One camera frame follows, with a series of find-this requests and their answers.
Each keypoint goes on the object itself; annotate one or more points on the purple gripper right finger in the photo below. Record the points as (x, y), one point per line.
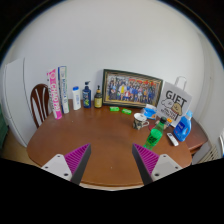
(152, 166)

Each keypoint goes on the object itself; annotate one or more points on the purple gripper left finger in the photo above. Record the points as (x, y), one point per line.
(70, 166)

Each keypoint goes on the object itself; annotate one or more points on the green plastic soda bottle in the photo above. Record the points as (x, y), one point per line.
(155, 134)

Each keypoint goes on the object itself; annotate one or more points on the red coaster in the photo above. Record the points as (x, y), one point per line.
(151, 127)

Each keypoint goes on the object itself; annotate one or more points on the white remote control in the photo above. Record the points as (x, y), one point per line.
(172, 139)

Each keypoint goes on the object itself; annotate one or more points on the patterned ceramic mug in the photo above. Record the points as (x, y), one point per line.
(140, 121)

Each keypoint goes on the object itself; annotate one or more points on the blue detergent bottle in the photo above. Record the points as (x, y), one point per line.
(183, 128)

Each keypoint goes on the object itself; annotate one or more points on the blue tissue pack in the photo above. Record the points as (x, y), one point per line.
(150, 111)

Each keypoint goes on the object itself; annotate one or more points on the right green soap bar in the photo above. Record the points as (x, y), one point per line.
(126, 111)

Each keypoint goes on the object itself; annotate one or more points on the green soap bar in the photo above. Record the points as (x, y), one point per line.
(114, 109)
(126, 111)

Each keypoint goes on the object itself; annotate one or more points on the left green soap bar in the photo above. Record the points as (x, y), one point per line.
(114, 109)

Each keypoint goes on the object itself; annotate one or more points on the white gift paper bag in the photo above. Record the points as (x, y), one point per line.
(174, 101)

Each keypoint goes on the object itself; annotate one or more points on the amber pump bottle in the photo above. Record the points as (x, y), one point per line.
(98, 98)

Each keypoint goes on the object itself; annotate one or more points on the blue pump bottle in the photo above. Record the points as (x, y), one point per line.
(86, 95)

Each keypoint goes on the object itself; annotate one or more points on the white radiator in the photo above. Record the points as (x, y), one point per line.
(211, 154)

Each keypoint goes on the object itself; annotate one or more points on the white lotion bottle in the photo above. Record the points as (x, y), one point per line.
(76, 98)

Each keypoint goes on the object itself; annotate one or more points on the wooden chair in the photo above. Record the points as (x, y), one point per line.
(39, 100)

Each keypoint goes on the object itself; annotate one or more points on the framed group photo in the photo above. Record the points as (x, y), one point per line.
(122, 88)

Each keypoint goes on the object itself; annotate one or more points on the white cabinet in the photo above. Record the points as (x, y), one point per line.
(15, 102)

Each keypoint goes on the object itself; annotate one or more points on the pink tall box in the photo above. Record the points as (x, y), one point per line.
(53, 93)

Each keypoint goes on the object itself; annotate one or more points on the white green tall box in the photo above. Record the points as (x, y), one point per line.
(62, 79)

